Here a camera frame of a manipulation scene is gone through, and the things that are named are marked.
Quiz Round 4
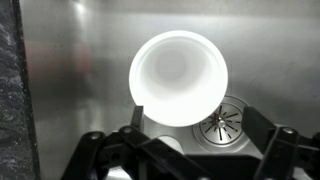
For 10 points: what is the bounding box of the sink drain strainer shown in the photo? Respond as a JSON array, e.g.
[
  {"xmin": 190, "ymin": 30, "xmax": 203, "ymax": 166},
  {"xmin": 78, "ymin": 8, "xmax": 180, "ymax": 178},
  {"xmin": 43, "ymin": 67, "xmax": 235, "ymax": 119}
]
[{"xmin": 192, "ymin": 94, "xmax": 252, "ymax": 155}]

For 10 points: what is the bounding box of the white and pink cup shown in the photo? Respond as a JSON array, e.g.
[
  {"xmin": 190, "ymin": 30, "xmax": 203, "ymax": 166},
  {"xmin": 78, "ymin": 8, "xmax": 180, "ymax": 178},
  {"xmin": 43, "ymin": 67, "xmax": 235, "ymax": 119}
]
[{"xmin": 128, "ymin": 30, "xmax": 230, "ymax": 128}]

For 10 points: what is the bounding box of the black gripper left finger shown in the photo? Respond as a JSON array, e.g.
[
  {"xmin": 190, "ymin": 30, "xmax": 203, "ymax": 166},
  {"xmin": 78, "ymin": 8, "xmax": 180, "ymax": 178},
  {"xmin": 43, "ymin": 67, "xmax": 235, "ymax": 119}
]
[{"xmin": 61, "ymin": 105, "xmax": 208, "ymax": 180}]

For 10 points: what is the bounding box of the stainless steel sink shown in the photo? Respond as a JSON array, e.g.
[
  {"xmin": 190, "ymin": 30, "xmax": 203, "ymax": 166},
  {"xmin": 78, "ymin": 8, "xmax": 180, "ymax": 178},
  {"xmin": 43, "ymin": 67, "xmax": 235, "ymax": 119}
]
[{"xmin": 18, "ymin": 0, "xmax": 320, "ymax": 180}]

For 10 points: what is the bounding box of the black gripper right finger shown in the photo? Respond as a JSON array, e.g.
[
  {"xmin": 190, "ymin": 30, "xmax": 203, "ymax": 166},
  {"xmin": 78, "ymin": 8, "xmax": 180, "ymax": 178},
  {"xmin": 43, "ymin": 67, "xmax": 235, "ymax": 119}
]
[{"xmin": 241, "ymin": 106, "xmax": 320, "ymax": 180}]

